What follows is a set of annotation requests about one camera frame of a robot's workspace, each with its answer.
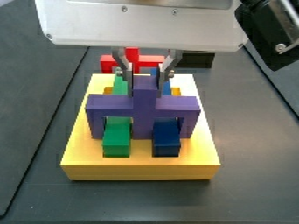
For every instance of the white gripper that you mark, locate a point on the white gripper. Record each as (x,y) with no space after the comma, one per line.
(192,25)

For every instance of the purple cross-shaped block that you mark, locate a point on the purple cross-shaped block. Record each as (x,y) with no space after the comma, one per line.
(143,107)

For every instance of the yellow slotted board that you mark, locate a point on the yellow slotted board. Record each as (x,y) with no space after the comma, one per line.
(84,163)

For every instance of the red cross-shaped block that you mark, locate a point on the red cross-shaped block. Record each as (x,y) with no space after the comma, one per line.
(135,57)

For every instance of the black block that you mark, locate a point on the black block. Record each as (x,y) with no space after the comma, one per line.
(196,60)

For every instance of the blue long bar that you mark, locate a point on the blue long bar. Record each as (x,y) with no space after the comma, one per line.
(165,138)

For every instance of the green long bar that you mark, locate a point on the green long bar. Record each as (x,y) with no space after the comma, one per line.
(116,139)

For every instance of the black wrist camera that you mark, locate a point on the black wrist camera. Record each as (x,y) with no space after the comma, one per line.
(269,22)

